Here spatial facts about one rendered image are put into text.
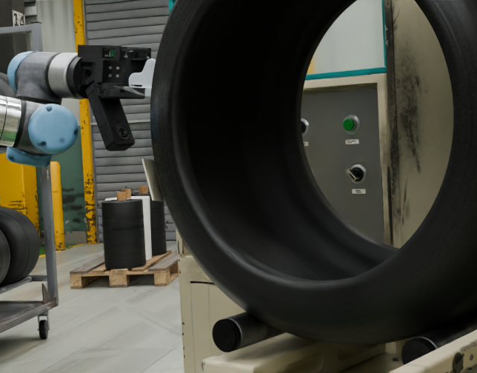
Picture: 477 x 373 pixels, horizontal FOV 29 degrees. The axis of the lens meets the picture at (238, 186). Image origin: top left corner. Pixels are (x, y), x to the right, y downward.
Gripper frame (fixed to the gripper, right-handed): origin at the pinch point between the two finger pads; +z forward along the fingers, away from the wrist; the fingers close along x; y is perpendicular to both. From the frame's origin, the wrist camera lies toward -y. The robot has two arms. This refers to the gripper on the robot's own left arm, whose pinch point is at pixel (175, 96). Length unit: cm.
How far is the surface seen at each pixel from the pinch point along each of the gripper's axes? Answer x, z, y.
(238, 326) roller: -10.3, 21.3, -29.0
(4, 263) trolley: 216, -308, -107
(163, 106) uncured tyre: -12.0, 8.2, -1.0
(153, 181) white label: -10.2, 5.3, -11.7
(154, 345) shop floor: 280, -253, -154
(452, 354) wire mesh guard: -45, 66, -15
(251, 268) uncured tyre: -12.3, 24.4, -20.5
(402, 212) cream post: 25.7, 25.7, -16.7
